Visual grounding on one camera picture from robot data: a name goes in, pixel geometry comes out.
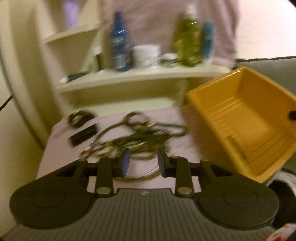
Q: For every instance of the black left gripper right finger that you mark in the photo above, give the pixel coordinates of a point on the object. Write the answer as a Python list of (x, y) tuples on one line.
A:
[(226, 198)]

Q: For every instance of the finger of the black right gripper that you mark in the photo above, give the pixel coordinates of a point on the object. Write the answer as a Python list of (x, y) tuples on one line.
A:
[(292, 115)]

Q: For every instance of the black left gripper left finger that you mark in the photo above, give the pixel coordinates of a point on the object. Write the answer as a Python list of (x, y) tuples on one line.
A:
[(67, 194)]

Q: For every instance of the orange plastic tray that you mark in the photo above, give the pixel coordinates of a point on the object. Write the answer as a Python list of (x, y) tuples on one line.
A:
[(249, 114)]

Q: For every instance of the black wristwatch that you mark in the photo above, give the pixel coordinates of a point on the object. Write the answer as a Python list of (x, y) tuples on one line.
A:
[(80, 118)]

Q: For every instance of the grey cushion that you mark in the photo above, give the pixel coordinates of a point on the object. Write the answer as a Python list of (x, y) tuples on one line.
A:
[(272, 69)]

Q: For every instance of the black rectangular box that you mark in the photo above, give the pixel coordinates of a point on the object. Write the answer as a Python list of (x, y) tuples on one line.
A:
[(83, 135)]

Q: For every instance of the dark green tube white cap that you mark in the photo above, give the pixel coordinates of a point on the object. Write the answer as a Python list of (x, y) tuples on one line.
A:
[(72, 77)]

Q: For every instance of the blue white cream tube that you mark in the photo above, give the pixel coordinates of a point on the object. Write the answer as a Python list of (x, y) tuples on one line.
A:
[(207, 41)]

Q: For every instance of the green olive spray bottle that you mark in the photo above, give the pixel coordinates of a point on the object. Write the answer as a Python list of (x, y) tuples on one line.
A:
[(188, 37)]

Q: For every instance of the small green-label jar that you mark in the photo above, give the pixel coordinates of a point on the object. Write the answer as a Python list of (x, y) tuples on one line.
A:
[(169, 60)]

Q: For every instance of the black white lip balm stick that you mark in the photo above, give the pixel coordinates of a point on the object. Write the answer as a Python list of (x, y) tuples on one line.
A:
[(99, 57)]

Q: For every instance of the cream wooden shelf unit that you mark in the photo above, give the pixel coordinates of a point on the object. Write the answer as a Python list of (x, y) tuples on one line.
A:
[(38, 50)]

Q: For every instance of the white cream jar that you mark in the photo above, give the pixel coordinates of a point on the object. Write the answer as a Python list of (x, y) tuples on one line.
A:
[(146, 56)]

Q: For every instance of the blue spray bottle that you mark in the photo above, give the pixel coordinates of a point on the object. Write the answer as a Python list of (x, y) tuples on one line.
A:
[(120, 44)]

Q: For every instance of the lavender hanging towel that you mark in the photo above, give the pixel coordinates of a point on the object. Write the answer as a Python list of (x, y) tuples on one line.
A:
[(155, 22)]

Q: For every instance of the purple tube on shelf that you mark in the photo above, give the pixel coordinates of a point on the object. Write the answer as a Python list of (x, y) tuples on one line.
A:
[(71, 12)]

